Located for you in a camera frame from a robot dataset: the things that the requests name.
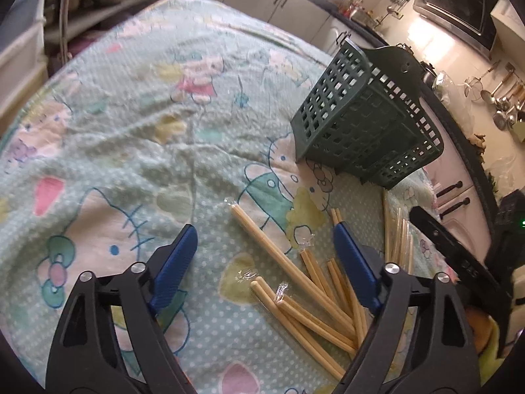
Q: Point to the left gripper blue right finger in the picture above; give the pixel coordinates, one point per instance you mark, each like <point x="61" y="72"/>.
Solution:
<point x="441" y="357"/>

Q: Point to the green plastic utensil basket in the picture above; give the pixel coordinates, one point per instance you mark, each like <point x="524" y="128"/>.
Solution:
<point x="363" y="116"/>

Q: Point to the hanging ladles and utensils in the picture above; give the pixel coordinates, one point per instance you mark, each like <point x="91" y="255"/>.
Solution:
<point x="502" y="99"/>

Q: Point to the long chopstick pair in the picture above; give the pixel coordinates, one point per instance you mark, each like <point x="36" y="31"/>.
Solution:
<point x="291" y="270"/>

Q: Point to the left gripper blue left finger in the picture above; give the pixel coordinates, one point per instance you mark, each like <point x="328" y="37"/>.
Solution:
<point x="85" y="356"/>

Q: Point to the Hello Kitty patterned tablecloth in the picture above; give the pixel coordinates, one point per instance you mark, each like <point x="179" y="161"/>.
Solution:
<point x="165" y="121"/>

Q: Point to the range hood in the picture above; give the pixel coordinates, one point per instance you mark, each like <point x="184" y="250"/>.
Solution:
<point x="469" y="20"/>

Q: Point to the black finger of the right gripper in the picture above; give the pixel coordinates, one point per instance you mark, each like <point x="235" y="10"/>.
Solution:
<point x="469" y="270"/>

